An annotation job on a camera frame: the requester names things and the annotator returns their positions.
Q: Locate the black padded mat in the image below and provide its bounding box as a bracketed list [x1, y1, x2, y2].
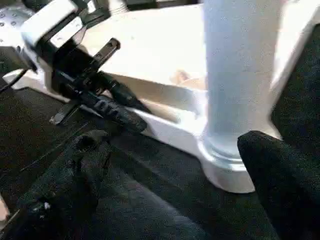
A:
[0, 0, 320, 240]

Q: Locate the white plastic table leg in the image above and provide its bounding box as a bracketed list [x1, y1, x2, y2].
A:
[201, 0, 289, 161]

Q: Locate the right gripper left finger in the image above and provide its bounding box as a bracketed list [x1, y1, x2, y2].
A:
[0, 129, 111, 240]

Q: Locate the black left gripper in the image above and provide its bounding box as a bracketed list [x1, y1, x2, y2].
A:
[49, 38, 152, 133]

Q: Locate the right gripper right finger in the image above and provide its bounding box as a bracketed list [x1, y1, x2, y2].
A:
[236, 130, 320, 240]

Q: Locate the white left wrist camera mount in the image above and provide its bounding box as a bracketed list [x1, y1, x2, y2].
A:
[21, 0, 88, 79]

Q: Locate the white plastic table top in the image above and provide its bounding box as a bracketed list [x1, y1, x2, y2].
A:
[4, 0, 320, 195]

